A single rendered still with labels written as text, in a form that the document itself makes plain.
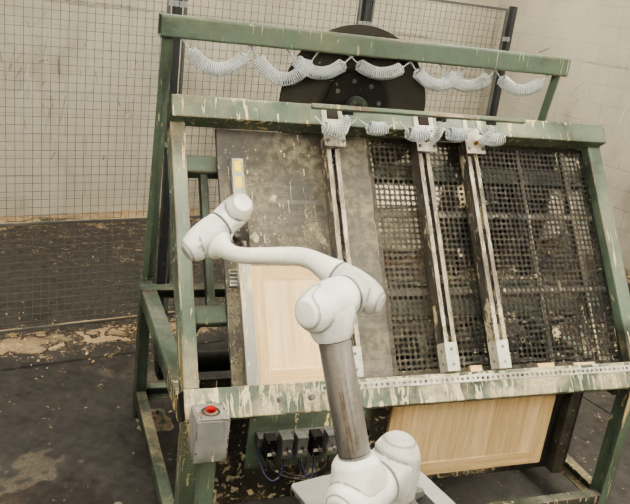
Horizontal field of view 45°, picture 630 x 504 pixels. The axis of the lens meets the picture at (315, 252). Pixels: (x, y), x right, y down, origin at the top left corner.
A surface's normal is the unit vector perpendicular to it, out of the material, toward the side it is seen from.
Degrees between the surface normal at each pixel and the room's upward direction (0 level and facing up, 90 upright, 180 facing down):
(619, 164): 90
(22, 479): 0
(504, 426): 90
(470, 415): 90
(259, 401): 54
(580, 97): 90
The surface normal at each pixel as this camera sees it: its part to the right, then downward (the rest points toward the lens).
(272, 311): 0.33, -0.27
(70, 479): 0.12, -0.94
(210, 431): 0.33, 0.34
